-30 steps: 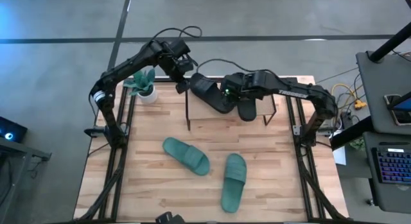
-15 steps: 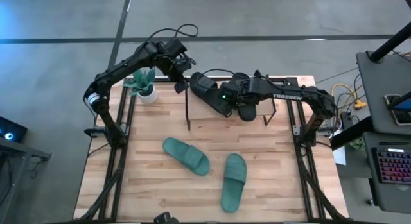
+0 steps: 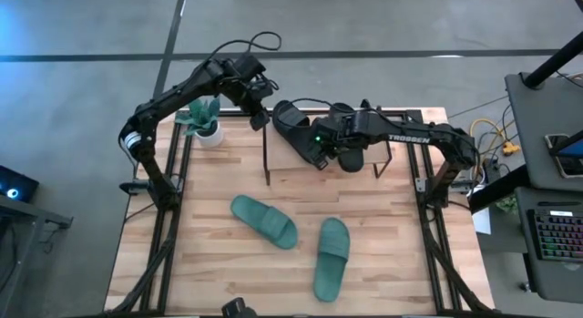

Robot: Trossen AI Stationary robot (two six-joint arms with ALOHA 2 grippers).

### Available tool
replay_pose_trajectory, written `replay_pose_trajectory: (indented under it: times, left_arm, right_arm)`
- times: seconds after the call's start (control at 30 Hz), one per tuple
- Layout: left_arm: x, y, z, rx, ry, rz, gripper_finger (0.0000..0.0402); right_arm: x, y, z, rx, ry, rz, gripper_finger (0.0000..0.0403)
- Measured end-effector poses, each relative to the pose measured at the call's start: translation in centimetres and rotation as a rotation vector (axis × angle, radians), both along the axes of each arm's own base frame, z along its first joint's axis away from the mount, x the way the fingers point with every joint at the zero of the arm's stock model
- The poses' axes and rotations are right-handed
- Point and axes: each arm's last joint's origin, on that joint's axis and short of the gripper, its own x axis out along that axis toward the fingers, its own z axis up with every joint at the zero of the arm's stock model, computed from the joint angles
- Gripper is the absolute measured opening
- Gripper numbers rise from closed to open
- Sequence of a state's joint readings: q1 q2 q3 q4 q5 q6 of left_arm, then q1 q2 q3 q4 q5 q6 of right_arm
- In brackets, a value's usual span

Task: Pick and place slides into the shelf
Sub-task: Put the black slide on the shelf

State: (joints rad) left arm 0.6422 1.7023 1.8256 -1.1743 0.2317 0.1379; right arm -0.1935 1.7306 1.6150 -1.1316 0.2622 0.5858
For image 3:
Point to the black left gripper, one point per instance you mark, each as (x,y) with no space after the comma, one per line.
(252,92)

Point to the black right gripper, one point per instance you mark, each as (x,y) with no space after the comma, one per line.
(332,138)

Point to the black rubber slide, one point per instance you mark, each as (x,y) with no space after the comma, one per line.
(350,161)
(291,131)

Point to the green rubber slide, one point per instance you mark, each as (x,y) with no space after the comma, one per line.
(330,263)
(264,220)

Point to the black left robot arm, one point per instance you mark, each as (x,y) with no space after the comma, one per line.
(182,92)

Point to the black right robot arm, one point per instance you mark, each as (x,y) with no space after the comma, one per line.
(410,138)

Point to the wooden shelf with black legs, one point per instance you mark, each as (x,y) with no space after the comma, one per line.
(282,158)

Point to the green plant in white pot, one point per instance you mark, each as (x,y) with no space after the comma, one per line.
(202,120)

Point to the black power strip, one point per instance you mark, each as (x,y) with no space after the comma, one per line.
(492,170)

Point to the white paper sheet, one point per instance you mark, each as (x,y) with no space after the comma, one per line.
(482,222)

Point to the black cart beam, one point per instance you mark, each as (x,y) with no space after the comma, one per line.
(496,190)

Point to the grey cart tray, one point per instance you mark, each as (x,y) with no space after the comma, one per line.
(528,126)

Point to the smartphone with dark screen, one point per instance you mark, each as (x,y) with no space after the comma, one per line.
(567,167)

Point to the grey metal stand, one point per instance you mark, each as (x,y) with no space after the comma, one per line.
(27,211)

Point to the black round pole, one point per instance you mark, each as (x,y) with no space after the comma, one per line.
(551,63)

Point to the backlit keyboard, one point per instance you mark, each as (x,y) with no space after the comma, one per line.
(560,236)

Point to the black box with blue light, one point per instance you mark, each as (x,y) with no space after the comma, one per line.
(18,183)

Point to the grey keyboard tray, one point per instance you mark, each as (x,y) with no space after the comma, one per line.
(555,286)

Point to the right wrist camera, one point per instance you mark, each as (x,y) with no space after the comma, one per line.
(360,122)

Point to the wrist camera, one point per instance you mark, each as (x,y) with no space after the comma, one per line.
(250,65)
(360,122)

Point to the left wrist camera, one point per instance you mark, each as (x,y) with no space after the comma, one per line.
(250,65)

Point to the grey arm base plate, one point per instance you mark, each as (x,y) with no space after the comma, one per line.
(420,185)

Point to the black camera device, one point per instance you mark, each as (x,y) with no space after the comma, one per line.
(237,309)

